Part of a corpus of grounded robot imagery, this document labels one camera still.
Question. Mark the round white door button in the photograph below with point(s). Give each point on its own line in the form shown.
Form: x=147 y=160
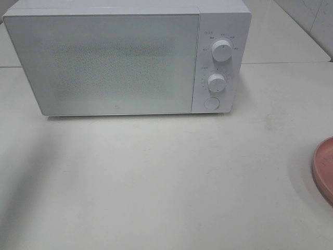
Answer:
x=212 y=103

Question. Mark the pink round plate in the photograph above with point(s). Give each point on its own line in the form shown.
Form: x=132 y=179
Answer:
x=322 y=169

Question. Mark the white microwave door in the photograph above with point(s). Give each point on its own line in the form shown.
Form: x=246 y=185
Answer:
x=106 y=65

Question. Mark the upper white power knob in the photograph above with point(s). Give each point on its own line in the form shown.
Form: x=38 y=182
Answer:
x=221 y=50

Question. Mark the white microwave oven body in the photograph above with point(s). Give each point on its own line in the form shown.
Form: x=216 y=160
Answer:
x=217 y=19

